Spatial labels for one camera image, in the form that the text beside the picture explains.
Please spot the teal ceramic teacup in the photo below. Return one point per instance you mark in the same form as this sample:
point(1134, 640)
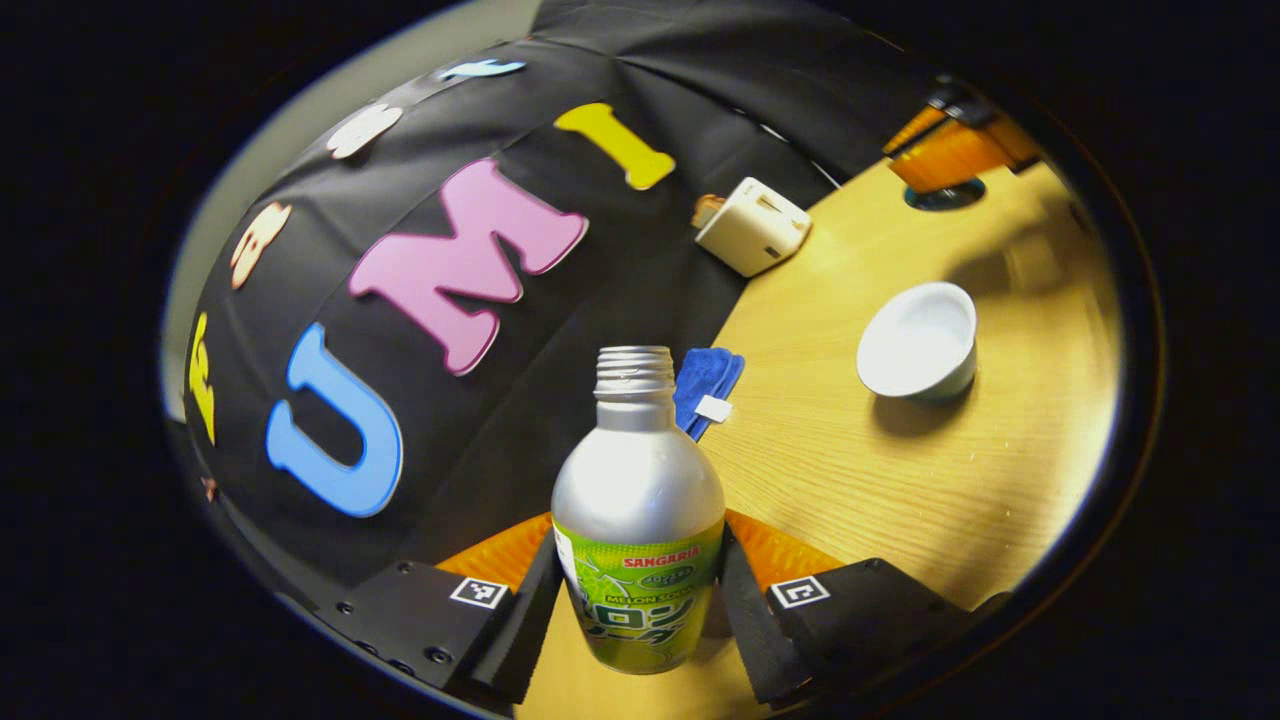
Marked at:
point(915, 340)

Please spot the copper cloth clip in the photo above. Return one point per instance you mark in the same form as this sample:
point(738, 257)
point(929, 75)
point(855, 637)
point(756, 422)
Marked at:
point(209, 489)

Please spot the silver green water bottle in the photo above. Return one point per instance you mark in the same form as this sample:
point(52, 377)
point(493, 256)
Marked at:
point(640, 480)

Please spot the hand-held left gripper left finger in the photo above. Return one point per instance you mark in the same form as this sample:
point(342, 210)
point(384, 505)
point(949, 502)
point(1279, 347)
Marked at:
point(520, 620)

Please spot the black backdrop cloth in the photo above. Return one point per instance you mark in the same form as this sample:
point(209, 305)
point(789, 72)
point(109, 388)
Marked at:
point(500, 400)

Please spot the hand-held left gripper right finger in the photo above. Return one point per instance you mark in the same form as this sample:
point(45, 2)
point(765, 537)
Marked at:
point(752, 630)

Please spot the toast slice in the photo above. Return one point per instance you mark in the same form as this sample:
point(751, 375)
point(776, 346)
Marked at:
point(707, 210)

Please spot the blue folded towel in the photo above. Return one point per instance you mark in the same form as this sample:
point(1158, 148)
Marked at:
point(705, 380)

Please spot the white toaster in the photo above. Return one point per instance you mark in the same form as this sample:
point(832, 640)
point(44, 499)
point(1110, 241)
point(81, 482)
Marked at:
point(755, 230)

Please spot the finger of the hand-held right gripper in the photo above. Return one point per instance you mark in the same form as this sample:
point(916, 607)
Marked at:
point(955, 155)
point(915, 128)

